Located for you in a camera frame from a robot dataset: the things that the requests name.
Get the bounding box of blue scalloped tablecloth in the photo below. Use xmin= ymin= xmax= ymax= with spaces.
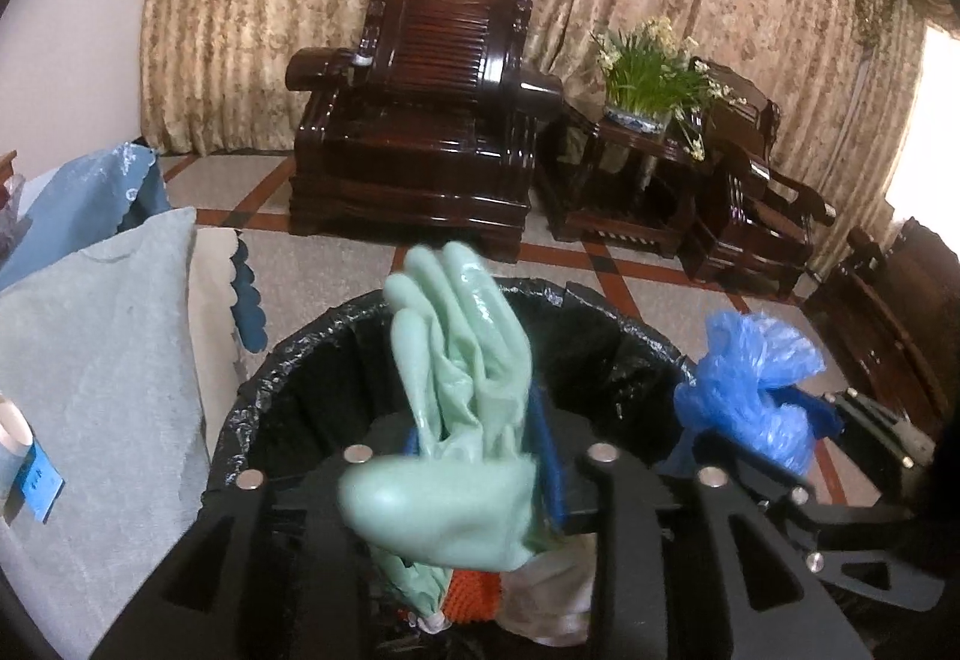
xmin=0 ymin=139 xmax=269 ymax=353

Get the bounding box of cream table cover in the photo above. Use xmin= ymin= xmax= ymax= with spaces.
xmin=186 ymin=229 xmax=252 ymax=421

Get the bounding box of bright window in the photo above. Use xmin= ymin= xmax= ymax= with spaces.
xmin=885 ymin=22 xmax=960 ymax=218

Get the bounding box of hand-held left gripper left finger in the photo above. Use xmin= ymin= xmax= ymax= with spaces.
xmin=90 ymin=416 xmax=421 ymax=660

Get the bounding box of dark wooden armchair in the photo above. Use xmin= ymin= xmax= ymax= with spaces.
xmin=285 ymin=0 xmax=565 ymax=245
xmin=679 ymin=58 xmax=837 ymax=301

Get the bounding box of dark wooden chair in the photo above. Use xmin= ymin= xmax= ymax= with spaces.
xmin=802 ymin=217 xmax=960 ymax=436

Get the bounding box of orange bubble wrap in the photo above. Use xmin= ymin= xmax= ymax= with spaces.
xmin=442 ymin=570 xmax=502 ymax=620

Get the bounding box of white carton with blue label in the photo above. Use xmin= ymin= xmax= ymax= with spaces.
xmin=0 ymin=394 xmax=65 ymax=526

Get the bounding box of blue plastic bag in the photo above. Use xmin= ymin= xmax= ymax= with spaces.
xmin=673 ymin=311 xmax=826 ymax=477

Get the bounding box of green rubber glove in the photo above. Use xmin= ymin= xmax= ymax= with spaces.
xmin=336 ymin=241 xmax=541 ymax=623

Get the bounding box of white tissue wad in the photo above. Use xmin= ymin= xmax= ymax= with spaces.
xmin=495 ymin=532 xmax=597 ymax=638

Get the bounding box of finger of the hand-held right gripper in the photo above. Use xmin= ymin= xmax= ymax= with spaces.
xmin=772 ymin=386 xmax=938 ymax=473
xmin=660 ymin=435 xmax=946 ymax=616

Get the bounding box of trash bin with black bag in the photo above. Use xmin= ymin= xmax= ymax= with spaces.
xmin=202 ymin=280 xmax=698 ymax=660

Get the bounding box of dark wooden side table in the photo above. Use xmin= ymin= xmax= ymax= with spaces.
xmin=536 ymin=105 xmax=721 ymax=256

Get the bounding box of potted flowering plant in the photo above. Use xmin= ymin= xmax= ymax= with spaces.
xmin=589 ymin=17 xmax=747 ymax=162

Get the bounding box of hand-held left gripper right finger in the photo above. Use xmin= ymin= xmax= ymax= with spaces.
xmin=525 ymin=386 xmax=875 ymax=660

